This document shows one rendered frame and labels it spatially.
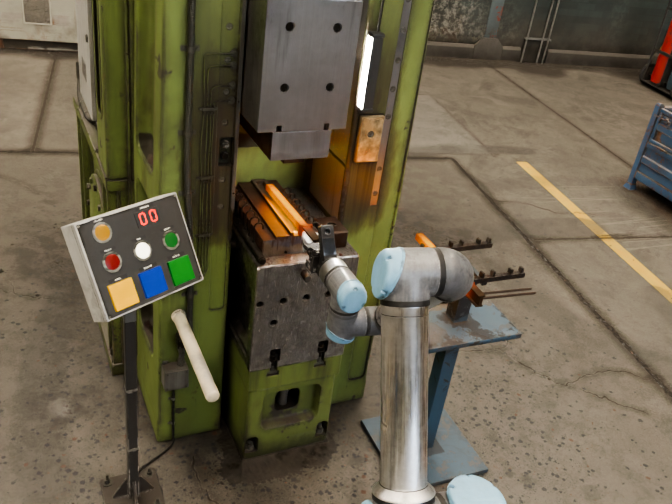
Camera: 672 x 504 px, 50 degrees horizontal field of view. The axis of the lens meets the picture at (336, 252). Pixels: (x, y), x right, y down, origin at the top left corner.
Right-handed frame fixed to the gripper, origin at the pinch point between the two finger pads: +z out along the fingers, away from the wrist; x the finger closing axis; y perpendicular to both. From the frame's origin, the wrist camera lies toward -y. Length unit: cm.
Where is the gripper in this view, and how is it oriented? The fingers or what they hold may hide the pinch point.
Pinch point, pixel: (307, 231)
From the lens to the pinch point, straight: 234.8
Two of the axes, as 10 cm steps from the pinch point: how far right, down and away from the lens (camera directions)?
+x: 9.0, -1.0, 4.2
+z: -4.1, -5.2, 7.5
